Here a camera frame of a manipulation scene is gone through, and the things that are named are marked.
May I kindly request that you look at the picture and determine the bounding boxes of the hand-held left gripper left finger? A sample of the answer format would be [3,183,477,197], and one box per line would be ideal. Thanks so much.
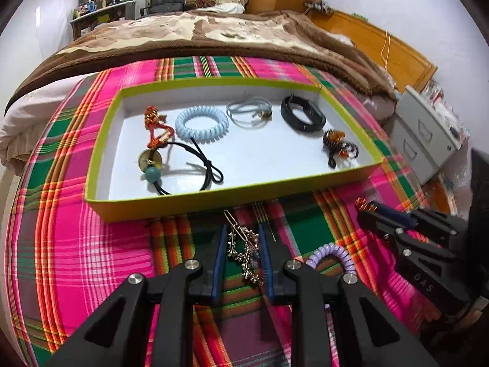
[46,224,227,367]

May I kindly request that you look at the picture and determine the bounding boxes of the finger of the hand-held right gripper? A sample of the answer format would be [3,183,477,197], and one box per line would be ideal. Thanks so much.
[357,208,413,255]
[369,201,459,234]

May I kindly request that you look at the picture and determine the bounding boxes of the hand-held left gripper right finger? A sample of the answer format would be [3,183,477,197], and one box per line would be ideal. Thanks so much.
[259,224,440,367]

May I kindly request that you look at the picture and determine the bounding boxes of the beaded metal hair clip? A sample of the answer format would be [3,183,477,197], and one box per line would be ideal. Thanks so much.
[223,209,268,287]

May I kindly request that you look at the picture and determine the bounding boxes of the purple spiral hair tie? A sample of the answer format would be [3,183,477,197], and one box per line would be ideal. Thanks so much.
[306,244,358,276]

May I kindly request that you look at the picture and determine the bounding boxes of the yellow-green cardboard box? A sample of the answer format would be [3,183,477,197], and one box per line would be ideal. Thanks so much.
[85,77,384,223]

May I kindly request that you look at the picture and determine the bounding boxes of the black cord necklace teal bead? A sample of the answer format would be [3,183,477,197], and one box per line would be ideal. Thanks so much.
[138,141,224,196]

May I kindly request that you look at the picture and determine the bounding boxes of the black wristband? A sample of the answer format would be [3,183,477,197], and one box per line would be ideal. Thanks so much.
[281,94,327,132]

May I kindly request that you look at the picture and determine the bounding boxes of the light blue spiral hair tie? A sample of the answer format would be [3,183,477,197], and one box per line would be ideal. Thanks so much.
[175,106,229,142]

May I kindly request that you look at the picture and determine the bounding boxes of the orange red cord bracelet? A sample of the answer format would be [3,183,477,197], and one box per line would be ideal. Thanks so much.
[143,106,175,150]

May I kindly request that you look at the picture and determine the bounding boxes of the grey cord bracelet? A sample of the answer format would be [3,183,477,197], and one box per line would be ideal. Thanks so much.
[226,97,273,128]

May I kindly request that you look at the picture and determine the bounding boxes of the grey nightstand with drawers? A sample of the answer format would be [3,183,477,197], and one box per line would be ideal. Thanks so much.
[388,85,463,184]

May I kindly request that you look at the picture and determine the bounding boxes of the clutter on nightstand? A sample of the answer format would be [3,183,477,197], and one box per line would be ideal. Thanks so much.
[420,80,470,138]

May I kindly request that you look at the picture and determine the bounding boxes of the wooden headboard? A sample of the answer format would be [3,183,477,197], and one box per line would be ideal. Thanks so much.
[306,9,438,94]

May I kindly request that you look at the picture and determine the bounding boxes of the power strip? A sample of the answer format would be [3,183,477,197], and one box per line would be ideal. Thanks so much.
[303,0,333,14]

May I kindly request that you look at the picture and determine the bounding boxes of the brown beige blanket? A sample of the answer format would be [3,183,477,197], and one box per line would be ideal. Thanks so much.
[5,9,396,115]

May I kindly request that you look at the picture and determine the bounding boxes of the white pillow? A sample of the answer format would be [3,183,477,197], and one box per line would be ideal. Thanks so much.
[210,3,245,14]

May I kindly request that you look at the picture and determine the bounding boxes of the dark grey armchair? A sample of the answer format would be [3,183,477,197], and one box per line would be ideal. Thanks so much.
[139,0,188,17]

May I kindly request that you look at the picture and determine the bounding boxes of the wooden desk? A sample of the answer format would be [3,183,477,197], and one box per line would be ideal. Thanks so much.
[71,1,137,41]

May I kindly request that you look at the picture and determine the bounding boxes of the bottles on desk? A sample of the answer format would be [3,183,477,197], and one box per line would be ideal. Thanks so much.
[72,0,119,18]

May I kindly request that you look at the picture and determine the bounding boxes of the yellow cable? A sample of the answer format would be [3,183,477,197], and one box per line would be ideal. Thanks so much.
[382,31,392,71]

